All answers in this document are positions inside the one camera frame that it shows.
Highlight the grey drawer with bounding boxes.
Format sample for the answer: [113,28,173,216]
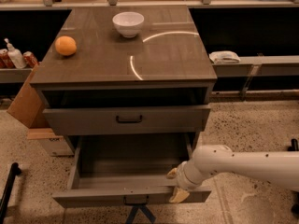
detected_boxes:
[43,105,210,135]
[51,133,212,209]

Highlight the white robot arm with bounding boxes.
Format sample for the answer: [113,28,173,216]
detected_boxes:
[167,145,299,203]

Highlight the grey top drawer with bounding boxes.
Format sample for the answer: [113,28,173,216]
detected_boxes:
[43,105,210,135]

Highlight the grey drawer cabinet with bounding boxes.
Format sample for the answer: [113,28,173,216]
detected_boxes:
[30,5,218,154]

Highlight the blue tape cross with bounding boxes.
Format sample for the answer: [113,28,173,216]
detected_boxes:
[125,204,157,224]

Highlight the white box on floor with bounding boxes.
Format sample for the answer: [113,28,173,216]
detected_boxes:
[27,128,74,157]

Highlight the folded white cloth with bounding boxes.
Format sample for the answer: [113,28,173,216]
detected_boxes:
[209,50,240,63]

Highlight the brown cardboard box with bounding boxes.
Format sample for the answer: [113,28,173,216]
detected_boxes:
[7,66,49,129]

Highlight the white ceramic bowl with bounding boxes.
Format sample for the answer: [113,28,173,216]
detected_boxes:
[112,12,145,38]

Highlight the black left base leg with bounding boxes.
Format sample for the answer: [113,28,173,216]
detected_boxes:
[0,162,21,224]

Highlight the orange fruit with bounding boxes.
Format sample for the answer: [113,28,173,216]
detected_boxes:
[55,36,77,56]

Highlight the red soda can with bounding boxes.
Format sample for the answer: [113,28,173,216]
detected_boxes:
[23,51,39,67]

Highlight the white pump bottle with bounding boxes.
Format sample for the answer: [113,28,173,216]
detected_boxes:
[5,38,26,69]

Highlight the red can at edge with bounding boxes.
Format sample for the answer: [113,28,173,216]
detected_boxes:
[0,49,14,68]

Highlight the grey metal shelf rail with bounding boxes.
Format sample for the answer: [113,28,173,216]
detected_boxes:
[213,56,299,77]

